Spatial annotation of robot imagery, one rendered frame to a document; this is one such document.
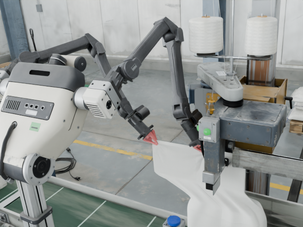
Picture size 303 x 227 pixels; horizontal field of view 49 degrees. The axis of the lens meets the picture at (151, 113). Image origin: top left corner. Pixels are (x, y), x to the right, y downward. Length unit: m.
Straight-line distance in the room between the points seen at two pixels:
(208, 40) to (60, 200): 1.67
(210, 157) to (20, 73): 0.91
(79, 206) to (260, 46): 1.69
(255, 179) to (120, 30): 6.22
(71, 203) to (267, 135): 1.66
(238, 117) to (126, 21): 6.49
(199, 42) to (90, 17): 6.80
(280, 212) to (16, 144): 1.38
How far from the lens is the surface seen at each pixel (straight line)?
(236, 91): 1.46
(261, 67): 1.80
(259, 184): 2.08
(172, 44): 1.65
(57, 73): 1.42
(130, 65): 1.38
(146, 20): 7.44
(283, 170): 1.60
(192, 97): 1.85
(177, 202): 3.10
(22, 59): 1.77
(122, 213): 2.42
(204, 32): 1.60
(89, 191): 2.67
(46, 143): 1.37
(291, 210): 1.98
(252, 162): 1.61
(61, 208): 2.59
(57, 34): 9.13
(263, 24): 1.54
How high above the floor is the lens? 1.87
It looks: 22 degrees down
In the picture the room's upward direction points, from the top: 4 degrees counter-clockwise
